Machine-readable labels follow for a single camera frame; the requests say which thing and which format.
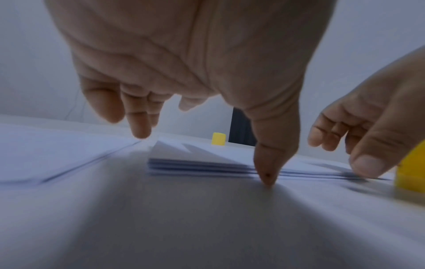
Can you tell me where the yellow glue stick cap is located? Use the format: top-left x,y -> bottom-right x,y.
211,132 -> 228,147

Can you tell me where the white paper stack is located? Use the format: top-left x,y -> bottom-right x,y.
278,155 -> 393,182
0,123 -> 143,187

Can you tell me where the person's right hand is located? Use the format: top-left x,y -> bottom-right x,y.
307,46 -> 425,179

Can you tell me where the single white paper sheet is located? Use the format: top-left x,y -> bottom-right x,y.
147,138 -> 370,182

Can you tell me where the black wardrobe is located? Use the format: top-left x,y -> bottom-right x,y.
228,107 -> 259,147

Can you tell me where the person's left hand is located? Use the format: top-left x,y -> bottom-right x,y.
43,0 -> 338,188

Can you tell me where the yellow glue stick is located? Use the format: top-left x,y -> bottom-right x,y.
394,139 -> 425,194

